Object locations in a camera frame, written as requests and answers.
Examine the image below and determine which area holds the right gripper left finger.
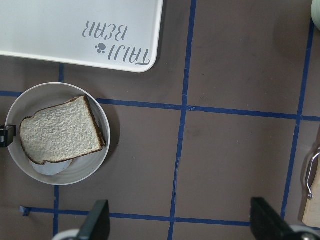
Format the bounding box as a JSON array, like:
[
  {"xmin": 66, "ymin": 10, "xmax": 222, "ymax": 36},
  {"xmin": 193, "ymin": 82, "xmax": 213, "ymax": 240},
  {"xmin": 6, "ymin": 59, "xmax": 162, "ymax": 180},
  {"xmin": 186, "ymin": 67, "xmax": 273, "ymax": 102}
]
[{"xmin": 77, "ymin": 200, "xmax": 110, "ymax": 240}]

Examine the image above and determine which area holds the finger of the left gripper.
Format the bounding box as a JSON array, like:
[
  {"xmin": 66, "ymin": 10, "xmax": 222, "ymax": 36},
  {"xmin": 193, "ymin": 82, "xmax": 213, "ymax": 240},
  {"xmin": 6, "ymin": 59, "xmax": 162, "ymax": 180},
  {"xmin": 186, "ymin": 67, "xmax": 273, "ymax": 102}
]
[{"xmin": 0, "ymin": 125, "xmax": 17, "ymax": 148}]

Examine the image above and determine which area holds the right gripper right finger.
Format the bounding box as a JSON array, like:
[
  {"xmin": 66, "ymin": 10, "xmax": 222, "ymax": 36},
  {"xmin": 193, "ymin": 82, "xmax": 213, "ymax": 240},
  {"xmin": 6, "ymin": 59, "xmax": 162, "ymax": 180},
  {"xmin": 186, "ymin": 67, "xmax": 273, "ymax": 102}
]
[{"xmin": 250, "ymin": 197, "xmax": 295, "ymax": 240}]

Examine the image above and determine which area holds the bread slice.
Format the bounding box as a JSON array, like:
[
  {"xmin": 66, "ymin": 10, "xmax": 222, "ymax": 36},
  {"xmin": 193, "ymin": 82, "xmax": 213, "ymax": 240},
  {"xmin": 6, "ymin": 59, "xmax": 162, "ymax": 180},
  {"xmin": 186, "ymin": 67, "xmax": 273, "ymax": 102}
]
[{"xmin": 19, "ymin": 95, "xmax": 106, "ymax": 165}]

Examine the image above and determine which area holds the round white plate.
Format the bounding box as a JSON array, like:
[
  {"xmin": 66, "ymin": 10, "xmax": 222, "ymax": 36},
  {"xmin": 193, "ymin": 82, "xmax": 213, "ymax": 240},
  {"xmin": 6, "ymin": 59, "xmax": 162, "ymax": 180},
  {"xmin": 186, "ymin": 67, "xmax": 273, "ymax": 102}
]
[{"xmin": 5, "ymin": 82, "xmax": 111, "ymax": 186}]

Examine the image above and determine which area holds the wooden cutting board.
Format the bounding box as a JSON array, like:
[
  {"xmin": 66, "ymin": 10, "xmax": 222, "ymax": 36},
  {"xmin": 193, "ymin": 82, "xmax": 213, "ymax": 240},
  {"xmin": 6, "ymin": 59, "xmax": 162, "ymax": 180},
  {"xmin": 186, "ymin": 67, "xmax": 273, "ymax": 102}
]
[{"xmin": 302, "ymin": 147, "xmax": 320, "ymax": 228}]

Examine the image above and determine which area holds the fried egg toy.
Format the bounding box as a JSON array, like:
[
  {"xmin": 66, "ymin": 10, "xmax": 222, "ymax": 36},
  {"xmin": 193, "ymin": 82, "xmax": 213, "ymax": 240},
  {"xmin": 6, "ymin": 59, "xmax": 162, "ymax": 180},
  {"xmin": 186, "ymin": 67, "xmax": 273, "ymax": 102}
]
[{"xmin": 29, "ymin": 159, "xmax": 73, "ymax": 176}]

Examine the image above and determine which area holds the cream bear tray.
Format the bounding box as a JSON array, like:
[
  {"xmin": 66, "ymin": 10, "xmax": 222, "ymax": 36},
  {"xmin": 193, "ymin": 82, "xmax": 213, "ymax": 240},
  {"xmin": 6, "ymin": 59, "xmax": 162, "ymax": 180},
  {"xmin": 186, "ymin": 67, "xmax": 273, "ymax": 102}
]
[{"xmin": 0, "ymin": 0, "xmax": 164, "ymax": 73}]

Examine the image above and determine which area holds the green ceramic bowl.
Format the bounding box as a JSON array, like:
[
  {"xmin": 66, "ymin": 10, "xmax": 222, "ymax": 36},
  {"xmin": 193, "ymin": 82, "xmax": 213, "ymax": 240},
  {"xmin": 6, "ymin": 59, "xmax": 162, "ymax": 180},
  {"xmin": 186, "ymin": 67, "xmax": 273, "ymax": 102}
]
[{"xmin": 310, "ymin": 0, "xmax": 320, "ymax": 30}]

